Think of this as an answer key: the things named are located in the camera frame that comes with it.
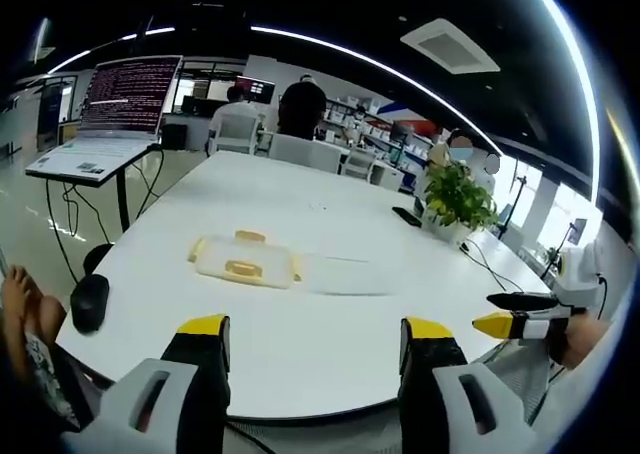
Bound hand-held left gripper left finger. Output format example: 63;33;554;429
62;313;232;454

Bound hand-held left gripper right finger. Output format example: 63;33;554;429
398;316;534;454

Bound person's right hand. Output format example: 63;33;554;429
564;317;614;365

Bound white mesh chair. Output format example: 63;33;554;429
469;341;569;428

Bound black tripod stand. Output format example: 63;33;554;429
498;172;530;238

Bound person's patterned shorts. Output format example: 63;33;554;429
0;331;97;433

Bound black computer mouse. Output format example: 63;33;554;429
69;273;111;333

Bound green potted plant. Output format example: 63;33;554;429
422;160;502;246

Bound black smartphone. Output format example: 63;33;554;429
391;205;425;227

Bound black chair part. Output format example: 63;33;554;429
81;242;115;277

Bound person's bare leg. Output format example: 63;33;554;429
0;265;68;375

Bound clear container with yellow latches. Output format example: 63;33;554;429
187;229;304;291

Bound clear plastic lid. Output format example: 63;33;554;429
303;250;397;297

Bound black laptop stand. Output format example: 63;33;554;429
114;143;167;235

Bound white office chair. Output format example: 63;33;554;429
268;132;342;176
213;113;262;156
341;148;377;181

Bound curved ceiling light strip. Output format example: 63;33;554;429
249;23;506;148

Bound ceiling air vent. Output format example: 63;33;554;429
399;17;502;75

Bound white laptop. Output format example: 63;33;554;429
24;55;184;190

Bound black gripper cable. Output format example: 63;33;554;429
593;272;610;321

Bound black table cable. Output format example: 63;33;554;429
460;240;552;295

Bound black hanging cables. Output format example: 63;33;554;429
45;146;167;285

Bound wall monitor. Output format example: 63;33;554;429
233;77;277;104

